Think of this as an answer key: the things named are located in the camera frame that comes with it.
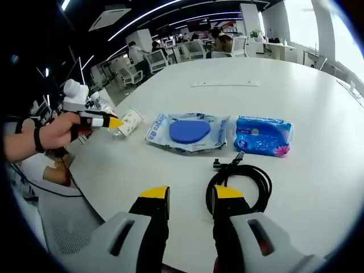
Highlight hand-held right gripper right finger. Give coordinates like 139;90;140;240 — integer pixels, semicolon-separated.
212;184;328;273

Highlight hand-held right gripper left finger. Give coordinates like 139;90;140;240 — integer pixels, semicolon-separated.
64;185;172;273

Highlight clear plastic water bottle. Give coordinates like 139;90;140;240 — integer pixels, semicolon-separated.
90;91;127;139

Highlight white printed paper cup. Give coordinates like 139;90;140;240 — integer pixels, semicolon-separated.
113;107;144;140

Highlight black cable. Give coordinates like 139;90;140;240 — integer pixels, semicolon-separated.
205;151;274;222

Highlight clear bag with blue pad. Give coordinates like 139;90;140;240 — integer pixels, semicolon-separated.
144;111;231;156

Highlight blue tissue packet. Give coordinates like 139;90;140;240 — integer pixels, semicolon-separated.
233;114;295;158

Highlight person's left hand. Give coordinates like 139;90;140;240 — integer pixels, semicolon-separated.
42;111;95;152

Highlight white office chair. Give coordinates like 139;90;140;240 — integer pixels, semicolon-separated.
231;36;249;58
143;51;168;74
184;39;206;61
117;66;143;88

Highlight black wristband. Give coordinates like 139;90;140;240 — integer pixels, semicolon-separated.
32;127;46;154

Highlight brown cardboard box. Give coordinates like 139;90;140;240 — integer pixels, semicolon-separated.
42;147;75;187

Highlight ceiling air conditioner unit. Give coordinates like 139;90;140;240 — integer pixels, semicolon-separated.
88;7;132;32

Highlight grey mesh office chair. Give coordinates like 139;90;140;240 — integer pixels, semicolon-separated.
36;181;115;258

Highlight long ceiling light strip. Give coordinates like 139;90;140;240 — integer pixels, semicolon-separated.
107;0;183;41

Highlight white table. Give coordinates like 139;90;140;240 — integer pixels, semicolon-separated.
68;56;364;273

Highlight white flat strip plate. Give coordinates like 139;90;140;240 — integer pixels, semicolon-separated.
191;80;260;88

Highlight large window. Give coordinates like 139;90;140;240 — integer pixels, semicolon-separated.
329;7;364;72
283;0;317;49

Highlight thin cables on table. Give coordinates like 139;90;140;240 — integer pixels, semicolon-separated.
336;79;364;106

